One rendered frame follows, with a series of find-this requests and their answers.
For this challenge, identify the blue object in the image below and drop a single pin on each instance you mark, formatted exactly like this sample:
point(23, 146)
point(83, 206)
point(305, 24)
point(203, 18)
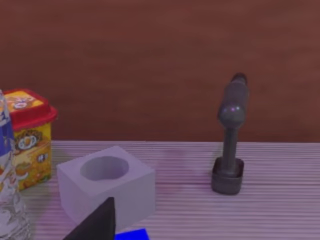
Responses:
point(132, 235)

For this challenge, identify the clear plastic bottle blue label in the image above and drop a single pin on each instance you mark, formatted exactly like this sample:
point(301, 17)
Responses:
point(8, 175)

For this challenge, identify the yellow tub with red lid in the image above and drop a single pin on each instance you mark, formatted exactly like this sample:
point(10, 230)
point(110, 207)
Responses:
point(31, 140)

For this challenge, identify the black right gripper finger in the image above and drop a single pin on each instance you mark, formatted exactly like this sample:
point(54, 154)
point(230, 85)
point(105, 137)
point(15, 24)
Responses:
point(100, 222)

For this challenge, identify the grey hammer-shaped tool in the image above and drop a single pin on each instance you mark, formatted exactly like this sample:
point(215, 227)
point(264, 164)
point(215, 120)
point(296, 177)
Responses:
point(228, 140)

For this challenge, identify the white cube with round hole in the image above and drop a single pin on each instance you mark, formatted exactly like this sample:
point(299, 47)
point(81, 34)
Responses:
point(107, 182)

